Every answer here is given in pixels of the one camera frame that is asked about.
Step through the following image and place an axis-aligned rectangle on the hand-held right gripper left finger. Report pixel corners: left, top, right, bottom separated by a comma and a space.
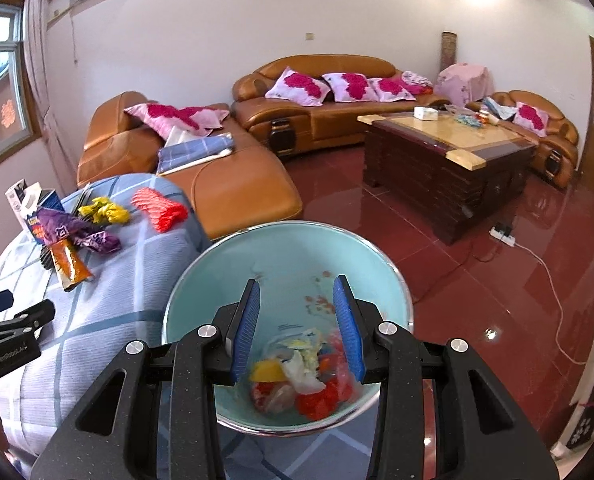
30, 278, 262, 480

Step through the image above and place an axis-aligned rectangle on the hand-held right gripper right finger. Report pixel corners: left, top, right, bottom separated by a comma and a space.
332, 275, 560, 480

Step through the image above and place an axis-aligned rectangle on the pink plastic bag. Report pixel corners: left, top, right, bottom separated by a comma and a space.
327, 330, 360, 401

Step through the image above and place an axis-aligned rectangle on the orange yellow plastic wrapper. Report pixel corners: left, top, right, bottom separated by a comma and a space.
251, 360, 284, 382

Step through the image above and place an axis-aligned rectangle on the yellow green plastic bag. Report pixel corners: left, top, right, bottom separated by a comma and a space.
279, 329, 328, 361

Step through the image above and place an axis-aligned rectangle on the clear white plastic bag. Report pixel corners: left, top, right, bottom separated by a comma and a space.
283, 352, 325, 393

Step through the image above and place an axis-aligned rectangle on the orange snack packet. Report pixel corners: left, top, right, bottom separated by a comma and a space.
50, 238, 94, 292

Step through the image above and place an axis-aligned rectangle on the red plastic bag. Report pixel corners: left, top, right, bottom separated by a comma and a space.
297, 377, 342, 421

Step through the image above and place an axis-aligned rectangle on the light blue enamel basin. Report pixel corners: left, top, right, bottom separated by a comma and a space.
162, 221, 414, 433

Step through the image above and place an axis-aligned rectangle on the purple snack wrapper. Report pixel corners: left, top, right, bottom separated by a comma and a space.
70, 230, 123, 255
37, 208, 103, 241

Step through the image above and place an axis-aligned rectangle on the red foam net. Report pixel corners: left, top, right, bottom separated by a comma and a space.
131, 187, 190, 233

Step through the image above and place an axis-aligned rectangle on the white black carton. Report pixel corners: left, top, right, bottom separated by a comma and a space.
6, 178, 43, 233

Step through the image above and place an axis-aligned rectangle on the blue milk carton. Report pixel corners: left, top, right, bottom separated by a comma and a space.
24, 187, 65, 246

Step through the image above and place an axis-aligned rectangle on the blue plaid tablecloth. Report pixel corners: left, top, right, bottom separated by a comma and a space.
0, 172, 278, 480

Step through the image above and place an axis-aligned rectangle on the brown leather chaise sofa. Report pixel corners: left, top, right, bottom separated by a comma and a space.
77, 91, 303, 240

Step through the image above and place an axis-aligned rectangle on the dark wooden coffee table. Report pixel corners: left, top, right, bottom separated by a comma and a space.
357, 109, 540, 246

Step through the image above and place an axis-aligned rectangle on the white power strip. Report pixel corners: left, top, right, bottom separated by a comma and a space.
489, 225, 516, 247

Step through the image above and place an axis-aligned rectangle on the blue plaid folded sheet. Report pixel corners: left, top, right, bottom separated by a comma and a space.
157, 136, 235, 175

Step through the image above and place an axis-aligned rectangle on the white folded cloth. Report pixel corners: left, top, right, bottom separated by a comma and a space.
164, 125, 200, 147

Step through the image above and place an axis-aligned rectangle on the brown leather three-seat sofa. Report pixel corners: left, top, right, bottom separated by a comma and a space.
232, 55, 450, 161

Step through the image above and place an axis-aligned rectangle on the pale pink curtain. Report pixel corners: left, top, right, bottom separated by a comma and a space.
17, 0, 78, 196

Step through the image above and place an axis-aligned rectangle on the pink floral pillow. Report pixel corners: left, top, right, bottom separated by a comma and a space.
513, 101, 549, 137
124, 102, 230, 140
366, 77, 412, 102
322, 72, 373, 103
264, 66, 330, 107

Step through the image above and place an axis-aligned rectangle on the white floral printed stand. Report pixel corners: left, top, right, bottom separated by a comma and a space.
552, 257, 594, 461

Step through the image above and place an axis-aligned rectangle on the pink floral folded cloth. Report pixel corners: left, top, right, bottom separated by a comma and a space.
401, 71, 435, 96

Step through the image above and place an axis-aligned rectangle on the light blue cloth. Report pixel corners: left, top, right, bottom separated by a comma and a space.
482, 96, 518, 121

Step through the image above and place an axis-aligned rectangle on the pink cloth cover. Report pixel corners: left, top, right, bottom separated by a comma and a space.
436, 63, 492, 108

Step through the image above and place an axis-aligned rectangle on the brown leather armchair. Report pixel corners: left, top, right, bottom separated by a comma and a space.
467, 90, 579, 190

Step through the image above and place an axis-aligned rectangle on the brown rolled mat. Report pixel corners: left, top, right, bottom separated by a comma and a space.
441, 31, 458, 73

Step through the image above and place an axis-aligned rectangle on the black cable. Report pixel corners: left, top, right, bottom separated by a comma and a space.
417, 240, 498, 306

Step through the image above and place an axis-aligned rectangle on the white power cable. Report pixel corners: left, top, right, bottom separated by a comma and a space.
514, 242, 585, 363

